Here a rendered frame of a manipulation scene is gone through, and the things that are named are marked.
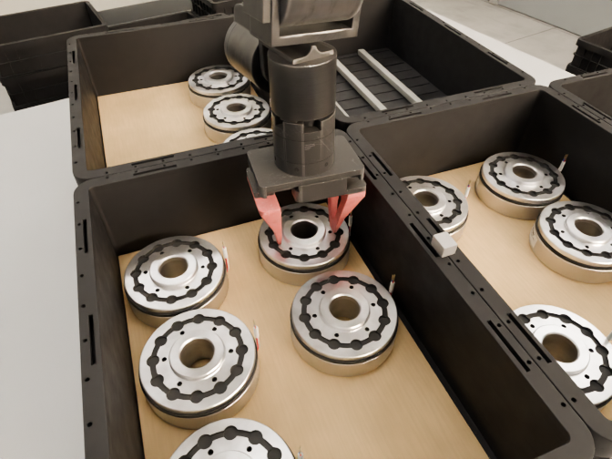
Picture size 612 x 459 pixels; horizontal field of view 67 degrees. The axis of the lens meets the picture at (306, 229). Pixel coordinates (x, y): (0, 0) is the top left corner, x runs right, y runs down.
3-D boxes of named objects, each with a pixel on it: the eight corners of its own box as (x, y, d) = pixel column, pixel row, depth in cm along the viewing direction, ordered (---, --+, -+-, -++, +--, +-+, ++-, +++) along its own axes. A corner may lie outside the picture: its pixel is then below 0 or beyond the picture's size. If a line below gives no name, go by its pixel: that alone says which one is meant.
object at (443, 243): (455, 253, 40) (458, 244, 39) (441, 258, 40) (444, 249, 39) (443, 239, 41) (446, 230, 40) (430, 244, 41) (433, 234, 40)
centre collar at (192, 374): (232, 369, 40) (232, 365, 39) (176, 391, 38) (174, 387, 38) (217, 324, 43) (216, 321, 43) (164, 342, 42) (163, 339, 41)
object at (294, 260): (362, 259, 50) (362, 255, 49) (270, 278, 48) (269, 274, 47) (332, 199, 56) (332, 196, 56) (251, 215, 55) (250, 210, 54)
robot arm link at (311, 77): (289, 58, 34) (351, 42, 36) (247, 31, 38) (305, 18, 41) (291, 139, 39) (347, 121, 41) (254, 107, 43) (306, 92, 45)
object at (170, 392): (271, 386, 39) (271, 382, 39) (151, 434, 36) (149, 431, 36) (236, 298, 46) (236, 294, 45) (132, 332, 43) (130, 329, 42)
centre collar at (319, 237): (331, 243, 50) (331, 239, 50) (288, 252, 50) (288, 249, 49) (319, 214, 54) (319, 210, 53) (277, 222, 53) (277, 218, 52)
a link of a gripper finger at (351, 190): (282, 219, 53) (278, 149, 47) (341, 207, 55) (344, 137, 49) (299, 259, 49) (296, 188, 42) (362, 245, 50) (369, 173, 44)
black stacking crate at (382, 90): (513, 155, 71) (539, 86, 63) (336, 200, 63) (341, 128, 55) (389, 53, 98) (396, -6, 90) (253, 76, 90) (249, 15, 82)
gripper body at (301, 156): (248, 166, 47) (239, 98, 42) (341, 149, 49) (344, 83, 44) (261, 204, 43) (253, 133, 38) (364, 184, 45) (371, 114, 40)
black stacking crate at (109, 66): (334, 201, 63) (338, 128, 55) (108, 260, 56) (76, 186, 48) (251, 76, 90) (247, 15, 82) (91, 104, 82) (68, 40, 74)
